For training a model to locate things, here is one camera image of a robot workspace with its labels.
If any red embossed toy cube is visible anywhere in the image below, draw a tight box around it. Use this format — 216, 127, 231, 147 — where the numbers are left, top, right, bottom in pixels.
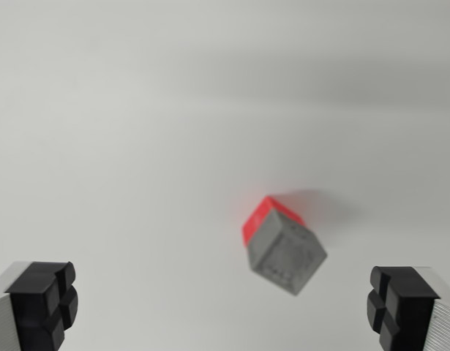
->
241, 196, 305, 249

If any black-tipped silver gripper left finger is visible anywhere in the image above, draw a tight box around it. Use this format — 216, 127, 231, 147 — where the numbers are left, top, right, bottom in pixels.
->
0, 260, 79, 351

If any black-tipped silver gripper right finger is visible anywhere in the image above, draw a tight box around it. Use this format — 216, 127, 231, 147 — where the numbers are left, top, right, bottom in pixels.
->
366, 265, 450, 351

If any grey embossed toy cube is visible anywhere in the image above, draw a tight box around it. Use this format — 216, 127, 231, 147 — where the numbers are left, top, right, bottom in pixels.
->
246, 208, 328, 296

